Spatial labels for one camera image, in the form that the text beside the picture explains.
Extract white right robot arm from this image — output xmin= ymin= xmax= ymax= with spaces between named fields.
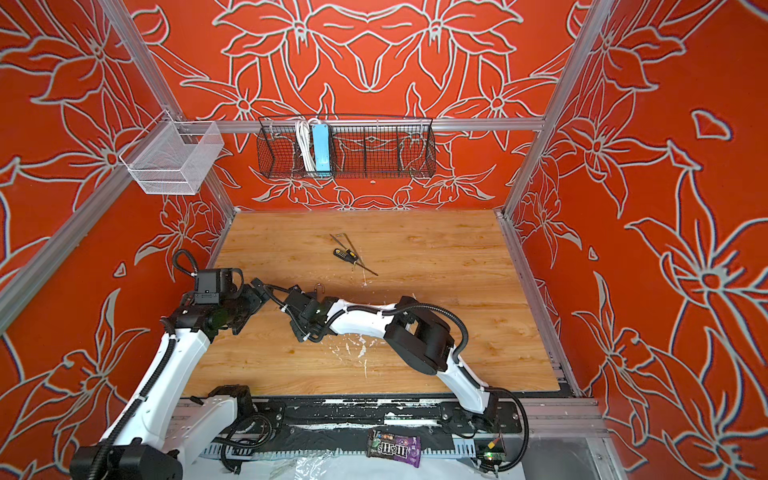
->
xmin=264 ymin=284 xmax=530 ymax=474

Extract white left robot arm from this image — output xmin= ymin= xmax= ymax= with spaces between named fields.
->
xmin=69 ymin=282 xmax=272 ymax=479

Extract thin metal rods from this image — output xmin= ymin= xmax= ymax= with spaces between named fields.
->
xmin=331 ymin=233 xmax=357 ymax=256

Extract purple candy bag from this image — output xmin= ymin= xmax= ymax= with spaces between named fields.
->
xmin=365 ymin=429 xmax=422 ymax=468

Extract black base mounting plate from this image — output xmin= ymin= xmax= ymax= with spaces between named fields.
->
xmin=253 ymin=395 xmax=524 ymax=436

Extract light blue box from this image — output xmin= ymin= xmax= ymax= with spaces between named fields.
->
xmin=312 ymin=123 xmax=331 ymax=176

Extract aluminium horizontal rear bar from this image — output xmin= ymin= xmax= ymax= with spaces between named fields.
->
xmin=175 ymin=117 xmax=544 ymax=135

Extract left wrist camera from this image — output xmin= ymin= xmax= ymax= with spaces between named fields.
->
xmin=193 ymin=268 xmax=245 ymax=305

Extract clear plastic wall bin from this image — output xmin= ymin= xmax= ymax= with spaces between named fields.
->
xmin=118 ymin=111 xmax=224 ymax=196

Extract black wire wall basket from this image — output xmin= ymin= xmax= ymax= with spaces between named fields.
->
xmin=256 ymin=115 xmax=437 ymax=180

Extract white cables in basket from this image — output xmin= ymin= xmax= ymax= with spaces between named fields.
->
xmin=295 ymin=118 xmax=316 ymax=175

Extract aluminium left side rail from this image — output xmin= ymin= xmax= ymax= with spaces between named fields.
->
xmin=1 ymin=168 xmax=132 ymax=333

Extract aluminium frame post left rear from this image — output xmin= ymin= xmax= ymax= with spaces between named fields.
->
xmin=99 ymin=0 xmax=236 ymax=222

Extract aluminium frame post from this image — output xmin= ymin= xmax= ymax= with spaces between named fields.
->
xmin=501 ymin=0 xmax=614 ymax=220
xmin=99 ymin=0 xmax=236 ymax=222

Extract aluminium table edge rail right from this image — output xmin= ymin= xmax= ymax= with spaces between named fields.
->
xmin=493 ymin=208 xmax=585 ymax=398

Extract aluminium frame post right rear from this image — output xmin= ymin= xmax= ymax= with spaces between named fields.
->
xmin=501 ymin=0 xmax=614 ymax=220

